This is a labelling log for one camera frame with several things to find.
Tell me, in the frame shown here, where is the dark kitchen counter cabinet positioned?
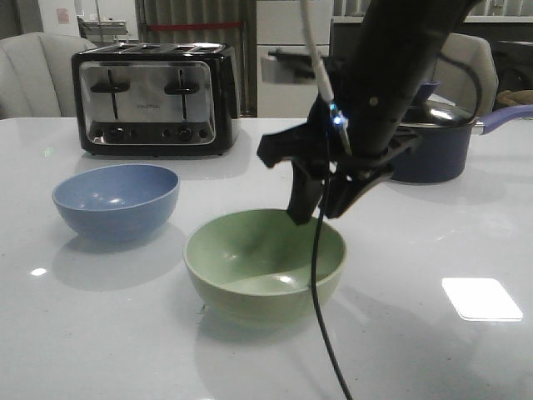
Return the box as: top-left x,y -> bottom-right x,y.
330,17 -> 532,93

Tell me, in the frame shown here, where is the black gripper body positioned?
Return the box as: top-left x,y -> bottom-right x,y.
257,98 -> 421,182

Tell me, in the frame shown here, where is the beige armchair on left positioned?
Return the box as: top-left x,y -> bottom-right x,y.
1,32 -> 95,119

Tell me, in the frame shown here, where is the black cable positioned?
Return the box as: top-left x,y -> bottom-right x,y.
310,124 -> 354,400

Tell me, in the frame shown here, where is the blue bowl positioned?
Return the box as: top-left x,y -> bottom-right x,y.
52,164 -> 180,243

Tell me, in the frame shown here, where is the dark blue saucepan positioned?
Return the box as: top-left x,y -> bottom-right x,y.
391,105 -> 532,184

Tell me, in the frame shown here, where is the white cable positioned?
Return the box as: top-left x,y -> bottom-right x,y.
300,0 -> 353,153

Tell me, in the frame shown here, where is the metal cart in background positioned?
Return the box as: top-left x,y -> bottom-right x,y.
75,0 -> 128,45

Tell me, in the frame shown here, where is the beige armchair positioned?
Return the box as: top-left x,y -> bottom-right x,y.
1,32 -> 95,119
426,33 -> 498,117

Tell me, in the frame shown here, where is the black and chrome toaster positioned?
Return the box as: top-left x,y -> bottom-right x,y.
72,42 -> 241,157

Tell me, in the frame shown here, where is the red barrier bar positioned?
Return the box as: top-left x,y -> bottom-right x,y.
147,21 -> 244,32

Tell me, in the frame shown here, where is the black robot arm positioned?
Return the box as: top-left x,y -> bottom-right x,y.
257,1 -> 475,224

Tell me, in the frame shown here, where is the beige armchair on right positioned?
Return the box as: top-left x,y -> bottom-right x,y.
426,33 -> 498,117

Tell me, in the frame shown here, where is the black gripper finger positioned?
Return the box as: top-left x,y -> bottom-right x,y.
322,166 -> 393,218
286,161 -> 323,225

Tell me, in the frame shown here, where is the green bowl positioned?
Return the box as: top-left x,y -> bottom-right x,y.
183,209 -> 346,329

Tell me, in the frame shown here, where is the glass pot lid blue knob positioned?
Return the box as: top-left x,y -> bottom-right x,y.
401,79 -> 478,128

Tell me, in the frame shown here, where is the white refrigerator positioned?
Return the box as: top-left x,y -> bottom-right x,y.
256,1 -> 317,118

